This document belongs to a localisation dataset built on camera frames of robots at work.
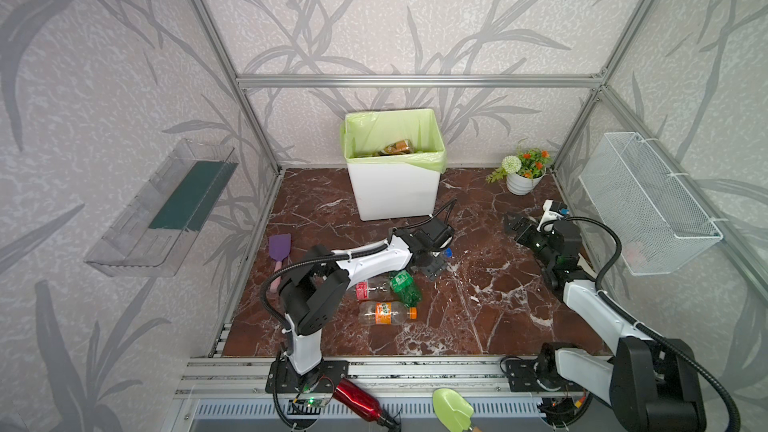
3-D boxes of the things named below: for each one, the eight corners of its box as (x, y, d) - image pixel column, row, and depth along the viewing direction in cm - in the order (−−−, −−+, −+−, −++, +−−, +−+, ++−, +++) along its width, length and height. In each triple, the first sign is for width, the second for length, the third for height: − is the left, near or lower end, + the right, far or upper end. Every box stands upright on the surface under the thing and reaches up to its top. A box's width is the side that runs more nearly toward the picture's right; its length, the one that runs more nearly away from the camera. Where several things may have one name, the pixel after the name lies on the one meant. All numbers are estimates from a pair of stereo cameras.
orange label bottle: (360, 326, 83) (357, 320, 79) (362, 305, 87) (359, 298, 83) (417, 326, 83) (418, 320, 79) (417, 305, 87) (417, 298, 83)
